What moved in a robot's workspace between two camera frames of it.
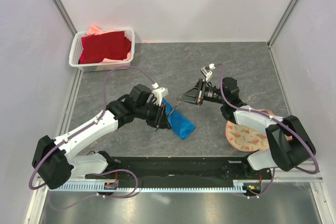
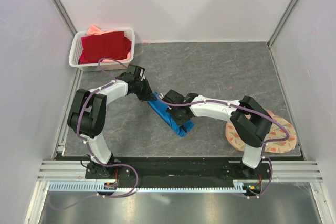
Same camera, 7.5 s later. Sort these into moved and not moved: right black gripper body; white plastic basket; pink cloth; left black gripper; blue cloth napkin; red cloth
Moved: right black gripper body; left black gripper
Not moved: white plastic basket; red cloth; blue cloth napkin; pink cloth
